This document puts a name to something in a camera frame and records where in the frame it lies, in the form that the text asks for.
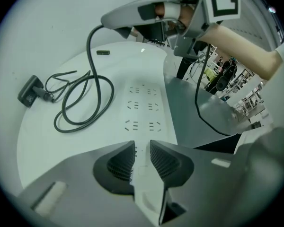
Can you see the black hair dryer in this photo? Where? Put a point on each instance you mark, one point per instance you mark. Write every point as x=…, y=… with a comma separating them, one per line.
x=29, y=93

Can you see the small black rectangular object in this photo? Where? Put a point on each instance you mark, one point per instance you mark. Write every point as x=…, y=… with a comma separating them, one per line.
x=103, y=52

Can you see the person's right forearm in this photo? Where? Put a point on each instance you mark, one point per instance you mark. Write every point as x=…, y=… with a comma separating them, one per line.
x=239, y=46

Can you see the person's white printed shirt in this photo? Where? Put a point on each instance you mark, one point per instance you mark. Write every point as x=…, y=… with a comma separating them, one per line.
x=269, y=164

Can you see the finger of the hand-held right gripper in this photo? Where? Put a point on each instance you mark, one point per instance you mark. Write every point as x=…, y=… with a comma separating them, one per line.
x=151, y=31
x=123, y=14

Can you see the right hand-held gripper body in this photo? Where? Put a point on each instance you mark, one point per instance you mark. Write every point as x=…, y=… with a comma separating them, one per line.
x=203, y=8

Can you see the white power strip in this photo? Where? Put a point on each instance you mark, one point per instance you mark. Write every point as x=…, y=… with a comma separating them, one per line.
x=143, y=107

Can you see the green stool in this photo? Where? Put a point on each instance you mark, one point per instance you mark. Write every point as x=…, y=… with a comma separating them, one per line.
x=209, y=75

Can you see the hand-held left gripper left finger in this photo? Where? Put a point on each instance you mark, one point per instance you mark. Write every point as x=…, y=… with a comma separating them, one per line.
x=85, y=174

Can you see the person's right hand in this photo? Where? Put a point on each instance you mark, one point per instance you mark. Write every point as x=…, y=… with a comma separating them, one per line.
x=185, y=18

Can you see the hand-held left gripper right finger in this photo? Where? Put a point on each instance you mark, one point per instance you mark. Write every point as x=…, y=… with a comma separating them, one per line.
x=203, y=185

